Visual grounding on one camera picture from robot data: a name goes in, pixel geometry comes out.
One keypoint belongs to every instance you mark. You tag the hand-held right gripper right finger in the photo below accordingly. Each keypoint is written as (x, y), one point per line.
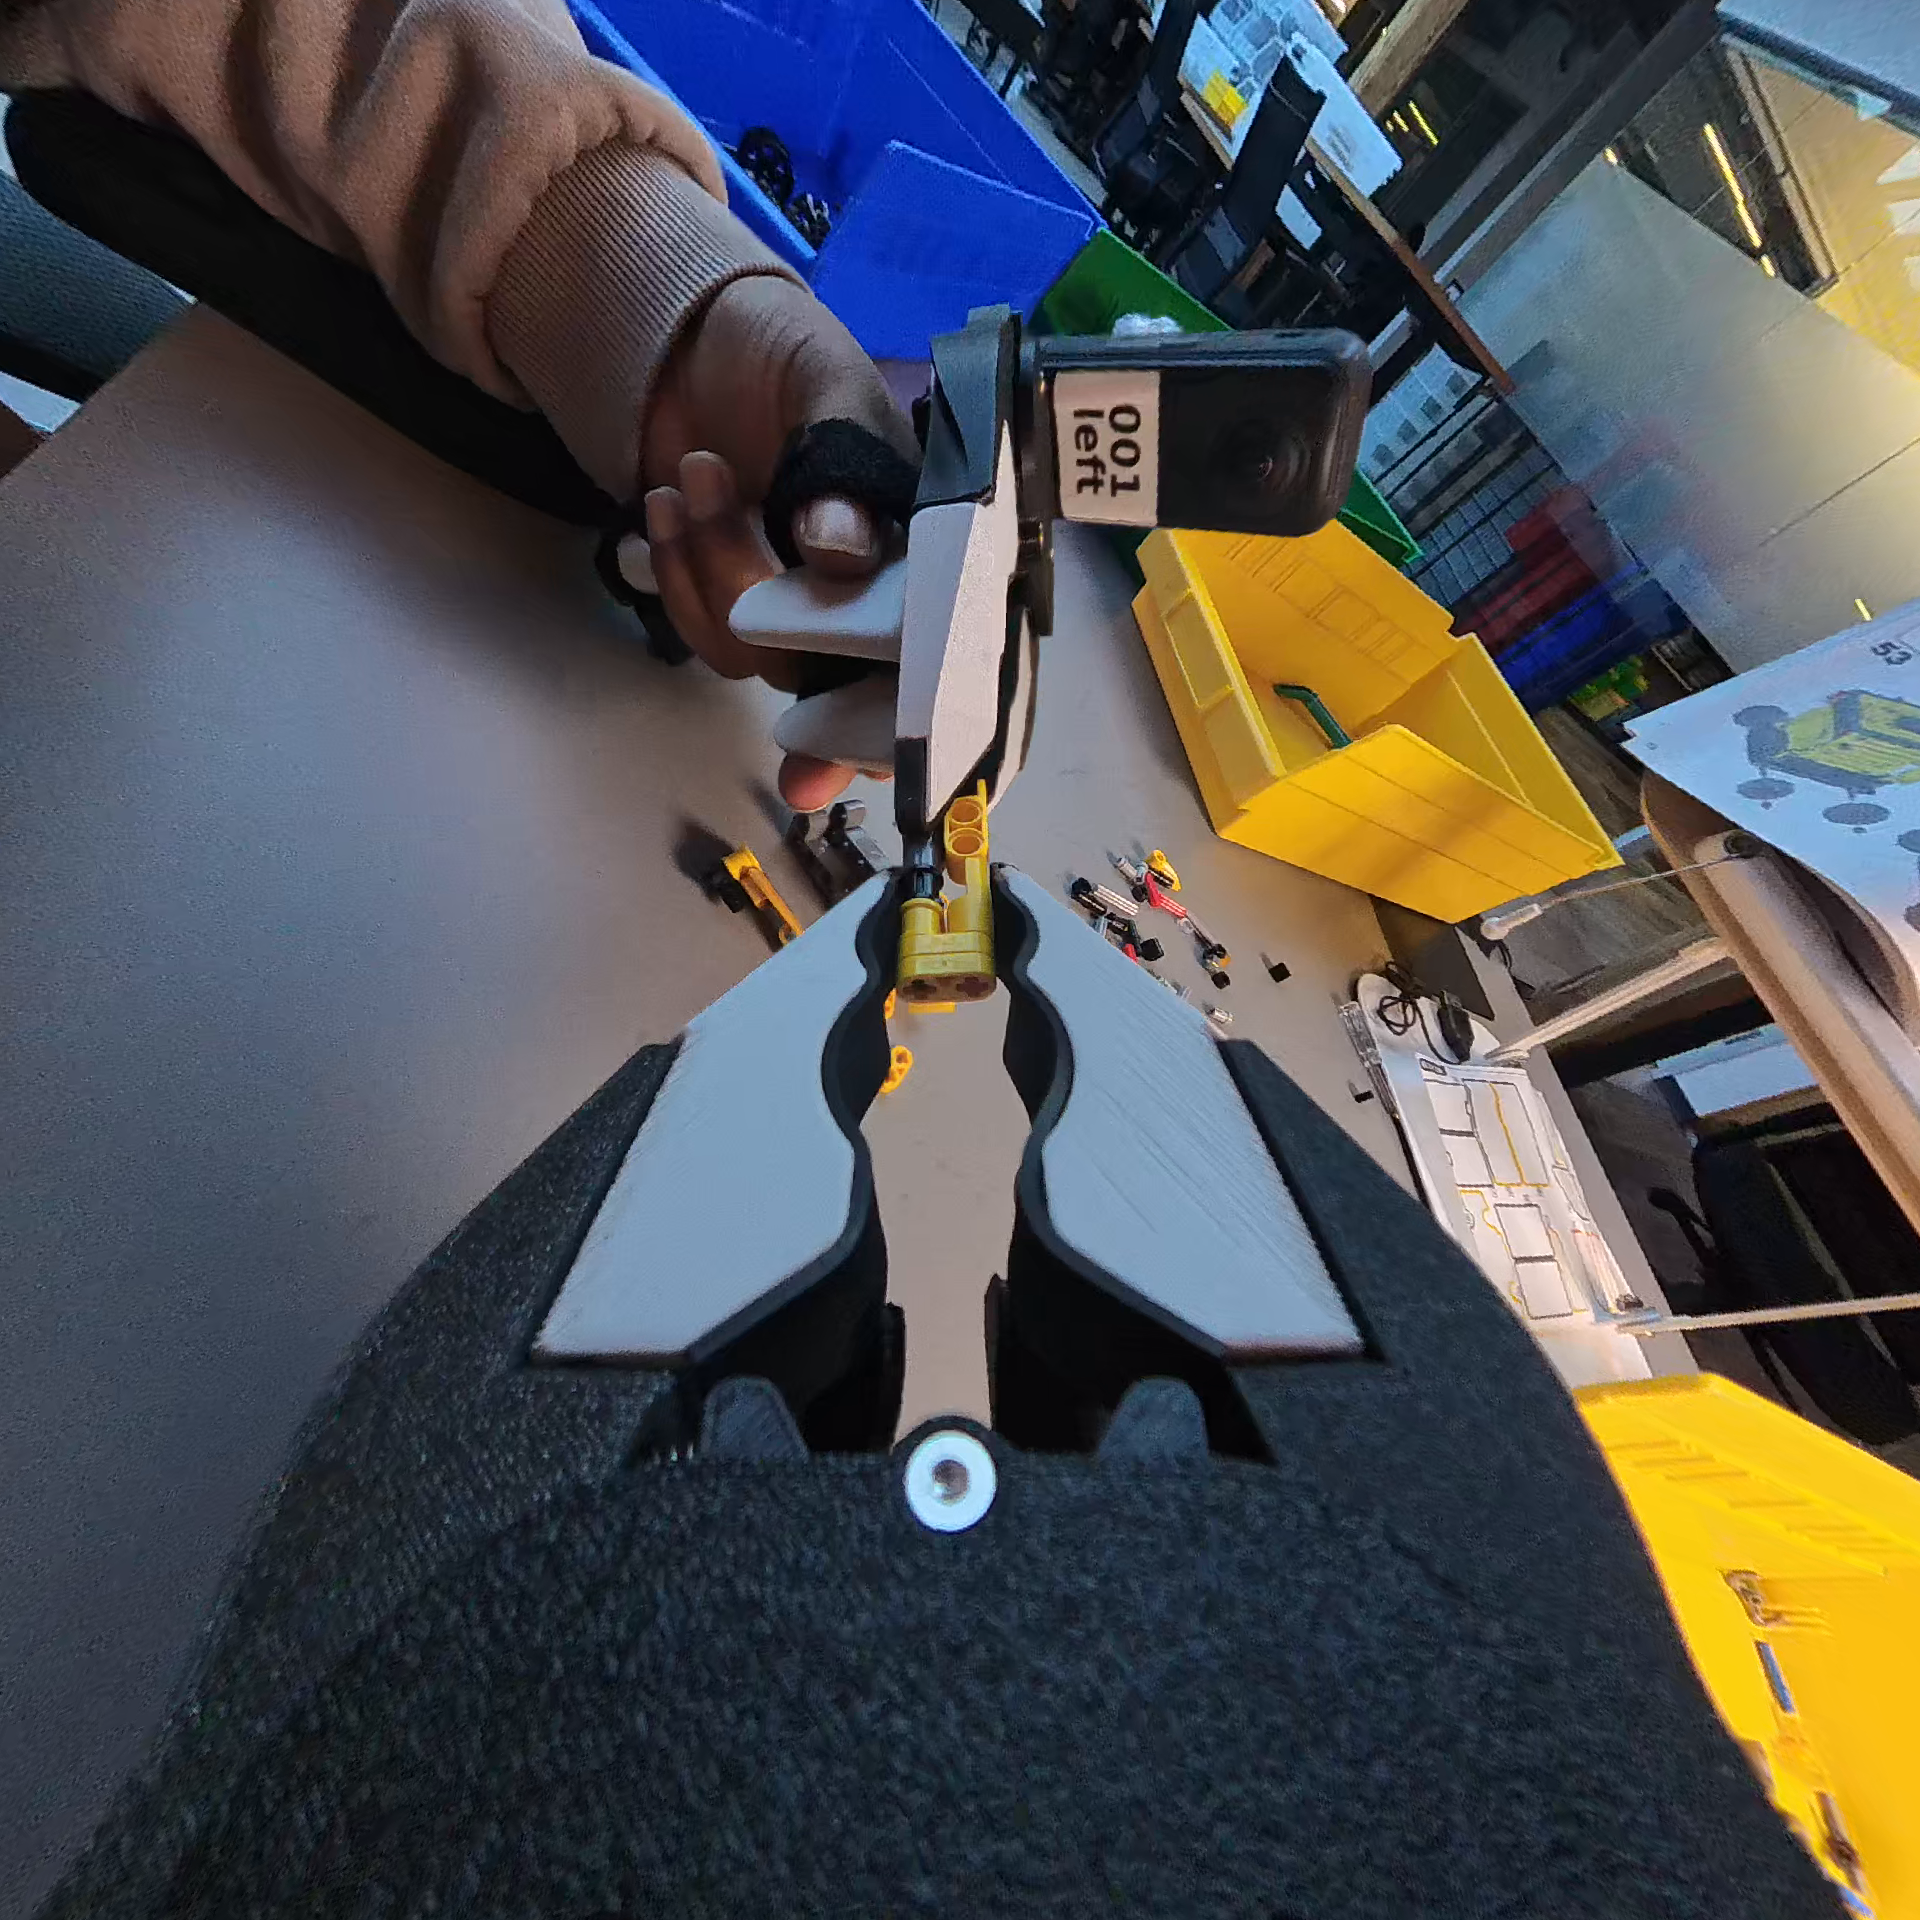
(1201, 1187)

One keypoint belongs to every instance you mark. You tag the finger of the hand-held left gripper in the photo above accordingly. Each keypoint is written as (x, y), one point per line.
(961, 661)

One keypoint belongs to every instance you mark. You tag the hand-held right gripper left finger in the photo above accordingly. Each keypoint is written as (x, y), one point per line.
(721, 1187)

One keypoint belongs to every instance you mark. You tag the yellow brick arm piece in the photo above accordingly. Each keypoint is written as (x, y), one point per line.
(948, 932)

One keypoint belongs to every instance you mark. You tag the instruction booklet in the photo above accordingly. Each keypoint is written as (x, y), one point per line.
(1832, 751)

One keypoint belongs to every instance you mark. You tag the grey desk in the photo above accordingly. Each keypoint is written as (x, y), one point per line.
(301, 901)

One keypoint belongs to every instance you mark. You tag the person's left hand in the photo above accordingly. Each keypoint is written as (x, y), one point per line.
(721, 421)

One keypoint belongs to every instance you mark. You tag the green plastic bin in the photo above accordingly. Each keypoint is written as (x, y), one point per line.
(1126, 287)

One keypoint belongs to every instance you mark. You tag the small yellow connector piece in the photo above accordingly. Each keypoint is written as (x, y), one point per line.
(894, 1067)

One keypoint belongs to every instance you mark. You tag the grey brick assembly, blue pins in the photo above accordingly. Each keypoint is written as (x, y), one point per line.
(845, 844)

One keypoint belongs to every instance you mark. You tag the black office chair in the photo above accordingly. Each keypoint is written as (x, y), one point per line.
(1261, 165)

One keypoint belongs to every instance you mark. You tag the scattered small building pieces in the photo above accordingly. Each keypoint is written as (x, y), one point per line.
(1156, 916)

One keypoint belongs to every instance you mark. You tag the yellow angled brick piece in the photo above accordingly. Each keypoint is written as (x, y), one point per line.
(759, 893)

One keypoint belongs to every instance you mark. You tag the white instruction sheet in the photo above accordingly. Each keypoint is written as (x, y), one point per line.
(1517, 1172)

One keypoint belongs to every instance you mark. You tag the yellow plastic bin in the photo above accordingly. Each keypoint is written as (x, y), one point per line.
(1773, 1622)
(1412, 780)

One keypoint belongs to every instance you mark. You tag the blue plastic bin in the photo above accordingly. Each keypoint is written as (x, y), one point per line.
(872, 152)

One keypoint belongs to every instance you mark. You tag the black armrest pad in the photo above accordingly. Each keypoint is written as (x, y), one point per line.
(241, 301)

